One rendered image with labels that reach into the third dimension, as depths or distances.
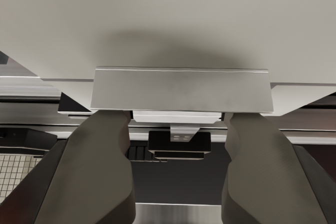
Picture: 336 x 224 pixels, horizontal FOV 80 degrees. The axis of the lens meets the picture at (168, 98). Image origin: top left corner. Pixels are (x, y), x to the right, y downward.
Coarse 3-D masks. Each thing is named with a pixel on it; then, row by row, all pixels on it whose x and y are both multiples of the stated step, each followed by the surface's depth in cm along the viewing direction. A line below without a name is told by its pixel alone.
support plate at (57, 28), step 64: (0, 0) 6; (64, 0) 6; (128, 0) 6; (192, 0) 6; (256, 0) 6; (320, 0) 6; (64, 64) 10; (128, 64) 10; (192, 64) 10; (256, 64) 10; (320, 64) 9
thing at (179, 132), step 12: (156, 132) 39; (168, 132) 39; (180, 132) 27; (192, 132) 27; (204, 132) 39; (156, 144) 38; (168, 144) 38; (180, 144) 38; (192, 144) 38; (204, 144) 38; (156, 156) 38; (168, 156) 38; (180, 156) 38; (192, 156) 38
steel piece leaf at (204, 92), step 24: (96, 72) 10; (120, 72) 10; (144, 72) 10; (168, 72) 10; (192, 72) 10; (216, 72) 10; (240, 72) 10; (264, 72) 10; (96, 96) 10; (120, 96) 10; (144, 96) 10; (168, 96) 10; (192, 96) 9; (216, 96) 9; (240, 96) 9; (264, 96) 9
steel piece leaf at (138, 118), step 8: (136, 120) 22; (144, 120) 22; (152, 120) 22; (160, 120) 21; (168, 120) 21; (176, 120) 21; (184, 120) 21; (192, 120) 21; (200, 120) 21; (208, 120) 21
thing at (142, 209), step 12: (144, 204) 18; (156, 204) 18; (168, 204) 18; (180, 204) 18; (192, 204) 18; (204, 204) 18; (144, 216) 18; (156, 216) 18; (168, 216) 18; (180, 216) 18; (192, 216) 18; (204, 216) 18; (216, 216) 18
